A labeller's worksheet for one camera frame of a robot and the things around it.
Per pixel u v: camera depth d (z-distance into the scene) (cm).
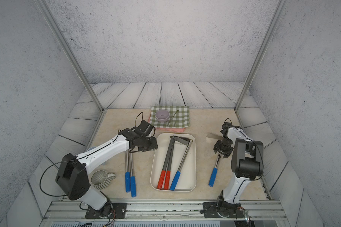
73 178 43
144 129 66
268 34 79
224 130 73
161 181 81
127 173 85
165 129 107
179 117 115
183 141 95
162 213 73
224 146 80
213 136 103
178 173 82
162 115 112
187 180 83
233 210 67
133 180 83
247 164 49
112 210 72
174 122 110
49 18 73
